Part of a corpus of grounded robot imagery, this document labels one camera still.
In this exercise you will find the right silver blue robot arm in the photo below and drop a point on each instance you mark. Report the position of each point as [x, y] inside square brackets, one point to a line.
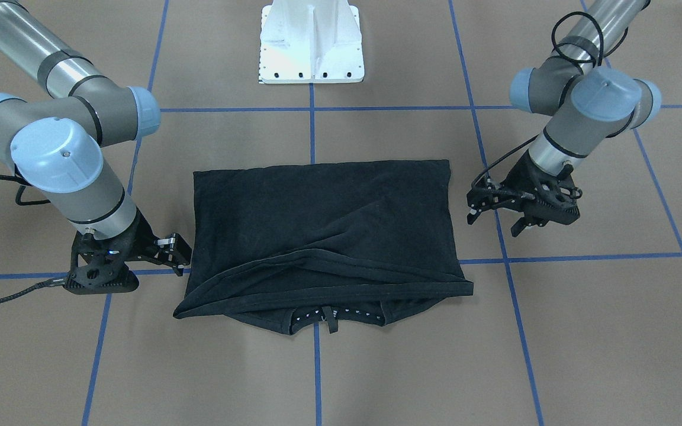
[55, 146]

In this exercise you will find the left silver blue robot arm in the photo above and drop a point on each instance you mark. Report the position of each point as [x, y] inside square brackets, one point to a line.
[586, 102]

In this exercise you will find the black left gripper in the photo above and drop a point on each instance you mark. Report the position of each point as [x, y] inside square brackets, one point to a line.
[517, 176]

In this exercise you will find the black printed t-shirt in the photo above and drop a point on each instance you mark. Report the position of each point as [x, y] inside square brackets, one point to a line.
[285, 247]

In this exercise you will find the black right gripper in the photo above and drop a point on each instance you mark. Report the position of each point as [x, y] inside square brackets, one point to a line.
[138, 236]

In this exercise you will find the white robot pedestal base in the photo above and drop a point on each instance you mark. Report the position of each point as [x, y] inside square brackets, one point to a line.
[304, 42]

